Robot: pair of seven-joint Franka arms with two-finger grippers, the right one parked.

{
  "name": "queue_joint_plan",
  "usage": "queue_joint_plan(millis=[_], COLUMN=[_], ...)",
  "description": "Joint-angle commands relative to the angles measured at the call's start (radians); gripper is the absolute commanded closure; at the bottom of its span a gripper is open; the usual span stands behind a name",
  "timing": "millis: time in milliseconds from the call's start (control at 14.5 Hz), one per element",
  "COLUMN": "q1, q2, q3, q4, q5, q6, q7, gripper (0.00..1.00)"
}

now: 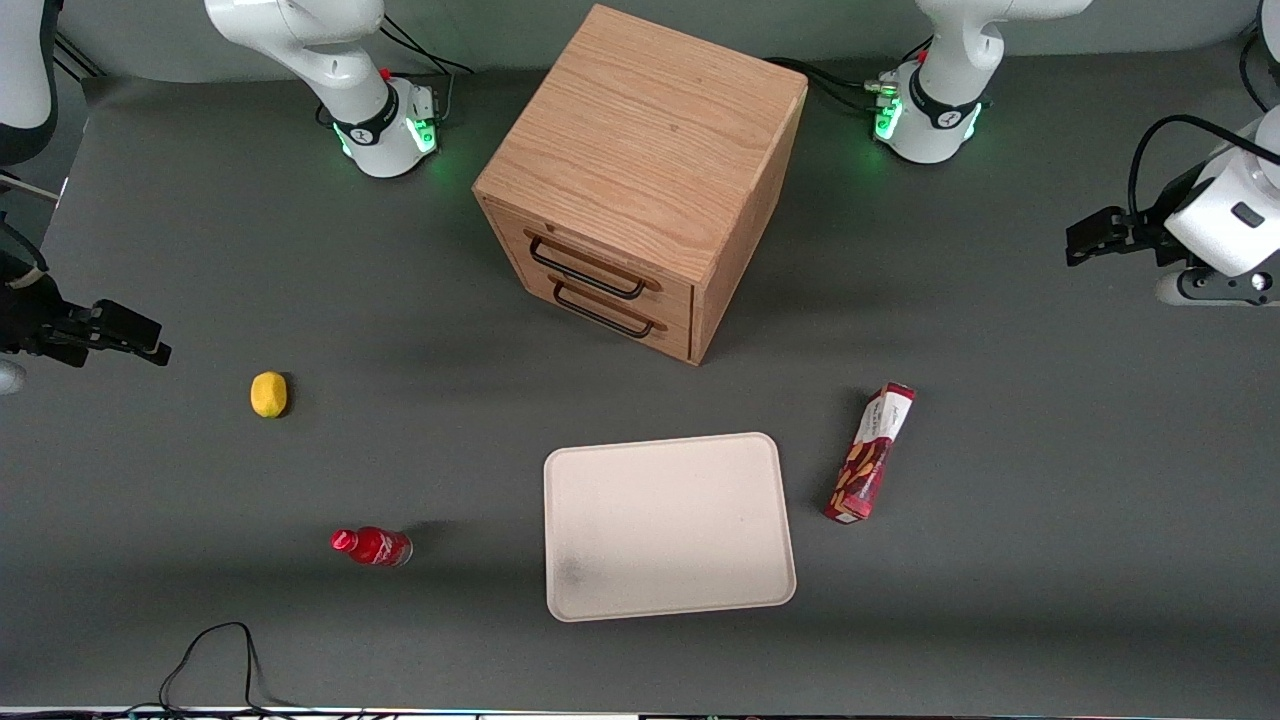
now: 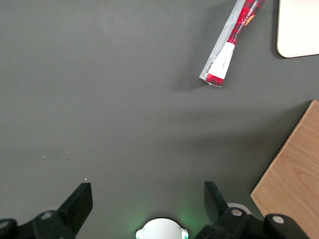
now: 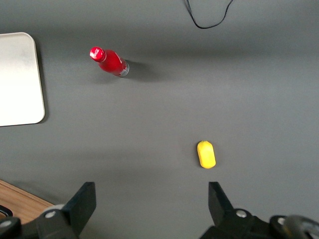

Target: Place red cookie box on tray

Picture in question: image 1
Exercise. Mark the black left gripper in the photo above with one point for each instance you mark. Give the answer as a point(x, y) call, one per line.
point(1146, 233)

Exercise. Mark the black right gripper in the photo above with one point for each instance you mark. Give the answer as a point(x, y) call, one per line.
point(30, 318)

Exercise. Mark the red cookie box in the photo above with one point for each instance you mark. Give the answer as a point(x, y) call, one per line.
point(868, 460)

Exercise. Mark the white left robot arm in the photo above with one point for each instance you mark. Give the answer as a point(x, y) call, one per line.
point(945, 110)

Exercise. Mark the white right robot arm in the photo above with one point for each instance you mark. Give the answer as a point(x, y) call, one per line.
point(330, 60)

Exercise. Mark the beige plastic tray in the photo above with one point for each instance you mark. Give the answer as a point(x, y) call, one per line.
point(665, 525)

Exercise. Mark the yellow lemon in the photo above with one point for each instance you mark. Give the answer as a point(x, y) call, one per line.
point(268, 394)

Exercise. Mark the dark grey table mat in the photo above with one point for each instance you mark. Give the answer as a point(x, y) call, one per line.
point(1000, 500)

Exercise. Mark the red soda bottle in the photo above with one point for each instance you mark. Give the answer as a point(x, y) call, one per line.
point(375, 546)

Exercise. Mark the wooden drawer cabinet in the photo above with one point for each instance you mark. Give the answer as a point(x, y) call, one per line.
point(650, 130)

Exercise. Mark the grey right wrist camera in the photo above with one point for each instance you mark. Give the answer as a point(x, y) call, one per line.
point(10, 377)

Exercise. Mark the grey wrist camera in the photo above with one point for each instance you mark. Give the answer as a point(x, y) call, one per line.
point(10, 377)
point(1220, 287)

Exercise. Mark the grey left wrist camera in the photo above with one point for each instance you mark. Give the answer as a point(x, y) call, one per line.
point(1220, 287)

